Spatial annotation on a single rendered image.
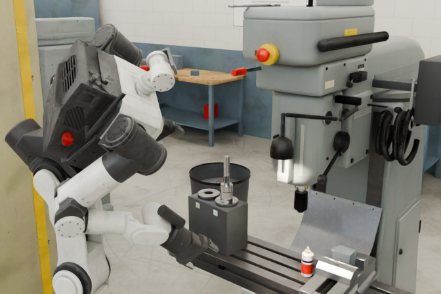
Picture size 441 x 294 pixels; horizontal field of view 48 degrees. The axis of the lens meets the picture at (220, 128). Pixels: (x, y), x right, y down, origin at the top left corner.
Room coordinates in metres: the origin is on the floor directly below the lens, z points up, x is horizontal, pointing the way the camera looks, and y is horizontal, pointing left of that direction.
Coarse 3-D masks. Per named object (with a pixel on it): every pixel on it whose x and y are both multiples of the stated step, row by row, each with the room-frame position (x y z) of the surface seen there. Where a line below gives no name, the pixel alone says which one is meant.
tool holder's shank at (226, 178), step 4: (224, 156) 1.78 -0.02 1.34; (228, 156) 1.78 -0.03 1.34; (224, 160) 1.78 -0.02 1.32; (228, 160) 1.78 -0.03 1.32; (224, 164) 1.78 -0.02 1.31; (228, 164) 1.78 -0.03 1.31; (224, 168) 1.78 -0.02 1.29; (228, 168) 1.78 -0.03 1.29; (224, 172) 1.78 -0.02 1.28; (228, 172) 1.78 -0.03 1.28; (224, 176) 1.78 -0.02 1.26; (228, 176) 1.78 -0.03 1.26; (224, 180) 1.77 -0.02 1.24; (228, 180) 1.77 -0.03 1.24
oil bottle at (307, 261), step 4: (308, 248) 1.58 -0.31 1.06; (304, 252) 1.58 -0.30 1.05; (308, 252) 1.57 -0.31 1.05; (304, 256) 1.56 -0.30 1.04; (308, 256) 1.56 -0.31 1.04; (312, 256) 1.57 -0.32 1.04; (304, 260) 1.56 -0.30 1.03; (308, 260) 1.56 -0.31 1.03; (312, 260) 1.57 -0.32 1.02; (304, 264) 1.56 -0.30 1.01; (308, 264) 1.56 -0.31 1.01; (312, 264) 1.57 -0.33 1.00; (304, 268) 1.56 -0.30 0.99; (308, 268) 1.56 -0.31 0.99; (312, 268) 1.57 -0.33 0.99; (304, 272) 1.56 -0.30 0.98; (308, 272) 1.56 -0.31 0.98; (304, 276) 1.56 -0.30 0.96; (308, 276) 1.56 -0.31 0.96
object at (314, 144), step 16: (272, 96) 1.61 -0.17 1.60; (288, 96) 1.55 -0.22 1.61; (304, 96) 1.52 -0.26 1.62; (320, 96) 1.51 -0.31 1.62; (272, 112) 1.60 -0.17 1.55; (288, 112) 1.54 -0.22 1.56; (304, 112) 1.51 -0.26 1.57; (320, 112) 1.50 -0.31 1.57; (336, 112) 1.57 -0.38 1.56; (272, 128) 1.59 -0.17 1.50; (304, 128) 1.51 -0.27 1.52; (320, 128) 1.51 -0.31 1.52; (336, 128) 1.58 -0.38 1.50; (304, 144) 1.51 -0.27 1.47; (320, 144) 1.51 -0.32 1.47; (272, 160) 1.59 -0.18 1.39; (304, 160) 1.51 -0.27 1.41; (320, 160) 1.51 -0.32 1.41; (336, 160) 1.59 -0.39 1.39; (304, 176) 1.51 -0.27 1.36
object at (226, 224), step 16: (208, 192) 1.87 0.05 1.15; (192, 208) 1.84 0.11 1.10; (208, 208) 1.77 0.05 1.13; (224, 208) 1.73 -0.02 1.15; (240, 208) 1.75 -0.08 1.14; (192, 224) 1.84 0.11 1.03; (208, 224) 1.77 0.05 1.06; (224, 224) 1.71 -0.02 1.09; (240, 224) 1.75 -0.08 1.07; (224, 240) 1.71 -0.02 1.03; (240, 240) 1.75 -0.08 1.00
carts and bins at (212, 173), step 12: (192, 168) 3.67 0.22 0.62; (204, 168) 3.76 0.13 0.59; (216, 168) 3.79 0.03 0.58; (240, 168) 3.73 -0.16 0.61; (192, 180) 3.46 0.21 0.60; (204, 180) 3.71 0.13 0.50; (216, 180) 3.71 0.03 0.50; (240, 180) 3.39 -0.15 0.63; (192, 192) 3.49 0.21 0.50; (240, 192) 3.41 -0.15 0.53
